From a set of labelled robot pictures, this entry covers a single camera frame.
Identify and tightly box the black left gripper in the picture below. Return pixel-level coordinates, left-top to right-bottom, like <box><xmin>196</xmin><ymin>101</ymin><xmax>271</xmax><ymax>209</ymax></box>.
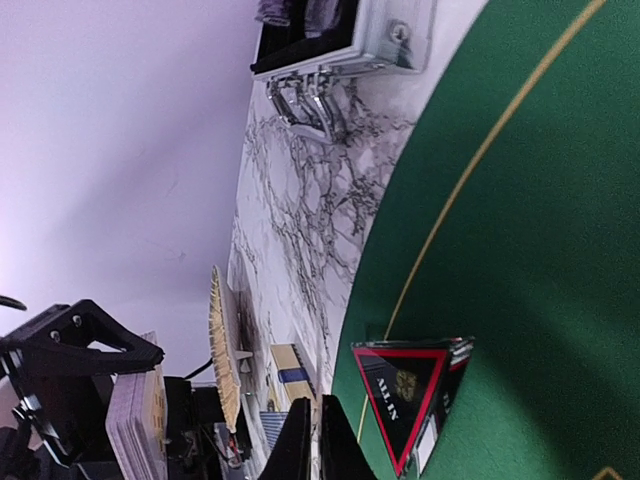
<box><xmin>1</xmin><ymin>299</ymin><xmax>164</xmax><ymax>479</ymax></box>

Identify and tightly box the red playing card deck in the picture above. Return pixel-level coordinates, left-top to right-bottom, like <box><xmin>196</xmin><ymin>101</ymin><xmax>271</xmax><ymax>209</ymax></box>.
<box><xmin>105</xmin><ymin>365</ymin><xmax>168</xmax><ymax>479</ymax></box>

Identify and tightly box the playing card box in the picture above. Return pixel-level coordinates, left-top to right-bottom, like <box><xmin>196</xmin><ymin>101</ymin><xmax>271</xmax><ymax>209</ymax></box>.
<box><xmin>259</xmin><ymin>344</ymin><xmax>317</xmax><ymax>450</ymax></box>

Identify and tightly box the woven bamboo tray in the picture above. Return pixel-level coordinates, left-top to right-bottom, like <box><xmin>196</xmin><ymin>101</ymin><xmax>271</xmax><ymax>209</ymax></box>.
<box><xmin>208</xmin><ymin>266</ymin><xmax>242</xmax><ymax>433</ymax></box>

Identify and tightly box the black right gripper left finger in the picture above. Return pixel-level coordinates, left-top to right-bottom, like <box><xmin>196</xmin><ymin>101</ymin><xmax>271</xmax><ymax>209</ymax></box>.
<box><xmin>259</xmin><ymin>397</ymin><xmax>312</xmax><ymax>480</ymax></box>

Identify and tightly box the aluminium poker chip case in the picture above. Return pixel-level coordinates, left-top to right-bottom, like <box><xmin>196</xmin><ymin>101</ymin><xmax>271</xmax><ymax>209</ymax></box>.
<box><xmin>250</xmin><ymin>1</ymin><xmax>436</xmax><ymax>144</ymax></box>

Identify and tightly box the round green poker mat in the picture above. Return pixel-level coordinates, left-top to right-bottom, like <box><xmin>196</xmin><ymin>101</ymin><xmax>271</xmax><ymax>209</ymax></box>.
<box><xmin>333</xmin><ymin>1</ymin><xmax>639</xmax><ymax>479</ymax></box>

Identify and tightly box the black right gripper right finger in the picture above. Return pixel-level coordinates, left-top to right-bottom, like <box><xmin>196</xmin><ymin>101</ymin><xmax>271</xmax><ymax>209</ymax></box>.
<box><xmin>319</xmin><ymin>395</ymin><xmax>377</xmax><ymax>480</ymax></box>

